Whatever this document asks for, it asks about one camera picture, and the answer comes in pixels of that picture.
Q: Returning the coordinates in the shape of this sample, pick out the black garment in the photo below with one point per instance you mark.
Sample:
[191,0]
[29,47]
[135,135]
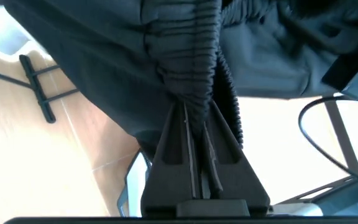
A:
[104,46]

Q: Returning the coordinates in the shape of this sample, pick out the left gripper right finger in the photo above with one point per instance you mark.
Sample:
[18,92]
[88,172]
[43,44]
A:
[241,189]

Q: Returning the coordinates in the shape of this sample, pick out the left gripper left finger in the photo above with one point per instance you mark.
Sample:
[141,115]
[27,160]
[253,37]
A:
[166,186]

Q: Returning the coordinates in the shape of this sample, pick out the black clothes rack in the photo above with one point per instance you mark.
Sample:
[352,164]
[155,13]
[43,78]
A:
[37,90]

